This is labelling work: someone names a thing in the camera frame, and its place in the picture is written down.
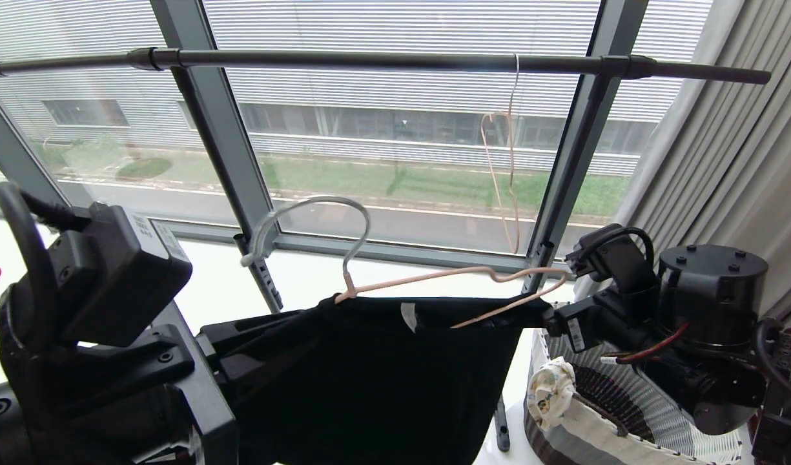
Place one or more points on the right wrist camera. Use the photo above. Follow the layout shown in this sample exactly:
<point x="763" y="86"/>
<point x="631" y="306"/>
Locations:
<point x="618" y="265"/>

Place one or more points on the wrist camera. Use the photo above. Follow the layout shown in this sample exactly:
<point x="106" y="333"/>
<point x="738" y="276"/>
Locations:
<point x="618" y="265"/>
<point x="117" y="278"/>

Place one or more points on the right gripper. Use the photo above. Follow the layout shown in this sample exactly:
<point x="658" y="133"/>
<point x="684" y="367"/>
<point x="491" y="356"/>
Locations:
<point x="705" y="387"/>

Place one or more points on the window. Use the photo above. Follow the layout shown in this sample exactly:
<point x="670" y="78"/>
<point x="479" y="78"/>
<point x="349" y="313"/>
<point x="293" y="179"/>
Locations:
<point x="401" y="161"/>

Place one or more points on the white laundry basket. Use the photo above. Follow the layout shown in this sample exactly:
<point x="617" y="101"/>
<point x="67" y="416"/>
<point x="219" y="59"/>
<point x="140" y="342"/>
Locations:
<point x="602" y="433"/>

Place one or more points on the black clothes rack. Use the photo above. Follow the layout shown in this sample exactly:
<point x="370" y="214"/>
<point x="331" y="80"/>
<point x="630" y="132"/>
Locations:
<point x="369" y="61"/>

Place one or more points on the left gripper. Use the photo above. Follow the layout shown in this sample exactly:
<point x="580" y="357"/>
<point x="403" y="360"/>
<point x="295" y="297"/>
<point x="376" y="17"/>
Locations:
<point x="111" y="433"/>

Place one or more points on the black garment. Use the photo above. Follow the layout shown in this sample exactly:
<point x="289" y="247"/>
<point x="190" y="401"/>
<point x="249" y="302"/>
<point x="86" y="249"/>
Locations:
<point x="382" y="387"/>

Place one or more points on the beige curtain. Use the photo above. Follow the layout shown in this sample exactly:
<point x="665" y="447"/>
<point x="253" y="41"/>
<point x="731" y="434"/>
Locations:
<point x="724" y="161"/>

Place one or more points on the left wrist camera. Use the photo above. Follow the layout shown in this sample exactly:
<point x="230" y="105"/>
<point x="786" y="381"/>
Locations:
<point x="117" y="278"/>

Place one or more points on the pink clothes hanger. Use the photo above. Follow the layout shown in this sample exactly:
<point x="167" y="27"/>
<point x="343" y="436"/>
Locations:
<point x="259" y="236"/>
<point x="496" y="187"/>

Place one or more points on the cream printed garment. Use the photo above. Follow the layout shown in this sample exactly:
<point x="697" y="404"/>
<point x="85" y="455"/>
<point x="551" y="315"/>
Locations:
<point x="550" y="391"/>

